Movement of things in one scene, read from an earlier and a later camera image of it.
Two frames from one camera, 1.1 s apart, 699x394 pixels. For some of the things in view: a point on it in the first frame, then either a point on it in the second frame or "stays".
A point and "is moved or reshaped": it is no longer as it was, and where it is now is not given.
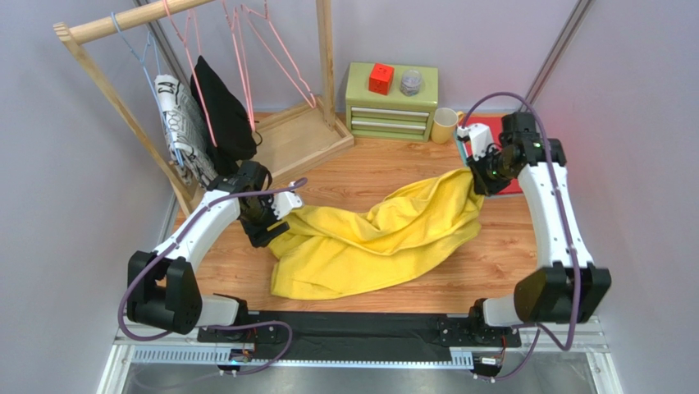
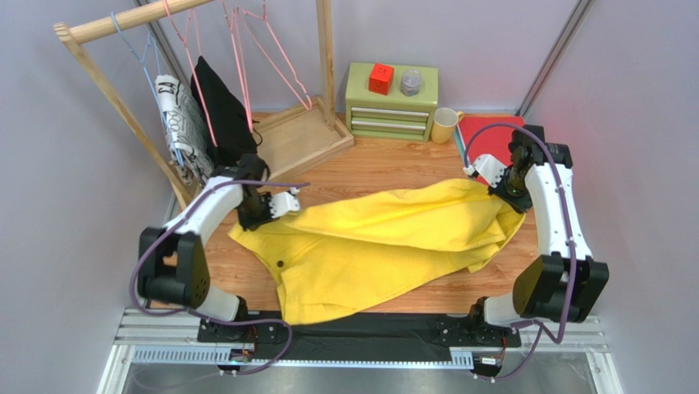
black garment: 231,134 stays
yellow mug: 444,125 stays
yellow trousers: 319,253 is moved or reshaped
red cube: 381,78 stays
